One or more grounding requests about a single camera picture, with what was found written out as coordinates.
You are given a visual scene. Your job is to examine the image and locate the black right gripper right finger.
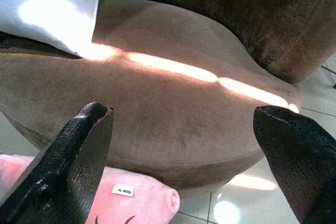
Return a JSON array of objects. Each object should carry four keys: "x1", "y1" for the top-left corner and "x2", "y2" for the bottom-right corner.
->
[{"x1": 253, "y1": 105, "x2": 336, "y2": 224}]

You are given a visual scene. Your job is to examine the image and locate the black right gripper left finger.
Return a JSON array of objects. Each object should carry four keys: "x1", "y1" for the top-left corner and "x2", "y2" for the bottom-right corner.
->
[{"x1": 0, "y1": 101, "x2": 114, "y2": 224}]

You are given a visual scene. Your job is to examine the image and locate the pink plush pillow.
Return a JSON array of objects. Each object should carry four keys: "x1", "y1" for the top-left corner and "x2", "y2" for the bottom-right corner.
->
[{"x1": 0, "y1": 154, "x2": 181, "y2": 224}]

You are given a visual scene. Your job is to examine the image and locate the brown suede sofa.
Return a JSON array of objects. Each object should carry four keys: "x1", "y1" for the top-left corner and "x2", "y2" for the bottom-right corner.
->
[{"x1": 0, "y1": 0, "x2": 336, "y2": 190}]

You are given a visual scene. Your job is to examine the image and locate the white pillow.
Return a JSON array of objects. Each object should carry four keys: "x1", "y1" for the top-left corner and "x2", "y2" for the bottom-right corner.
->
[{"x1": 0, "y1": 0, "x2": 106, "y2": 58}]

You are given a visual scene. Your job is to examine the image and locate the black thin stand leg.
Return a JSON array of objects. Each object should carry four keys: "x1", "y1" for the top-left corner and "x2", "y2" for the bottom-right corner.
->
[{"x1": 322, "y1": 62, "x2": 336, "y2": 89}]

